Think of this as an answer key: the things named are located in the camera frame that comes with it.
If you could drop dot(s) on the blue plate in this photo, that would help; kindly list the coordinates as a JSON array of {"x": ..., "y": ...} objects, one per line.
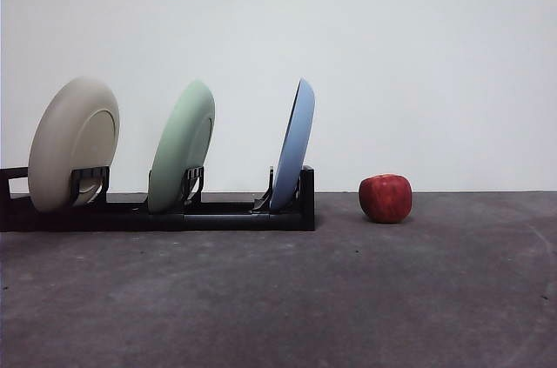
[{"x": 293, "y": 146}]

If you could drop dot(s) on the red apple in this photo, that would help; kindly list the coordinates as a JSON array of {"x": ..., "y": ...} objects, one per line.
[{"x": 385, "y": 199}]

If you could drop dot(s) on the black plate rack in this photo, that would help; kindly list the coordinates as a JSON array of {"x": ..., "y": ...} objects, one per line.
[{"x": 226, "y": 220}]

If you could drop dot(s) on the green plate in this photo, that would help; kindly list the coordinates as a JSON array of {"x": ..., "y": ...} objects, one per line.
[{"x": 183, "y": 137}]

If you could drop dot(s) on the beige plate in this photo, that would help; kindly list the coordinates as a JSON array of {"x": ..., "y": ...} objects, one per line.
[{"x": 61, "y": 133}]

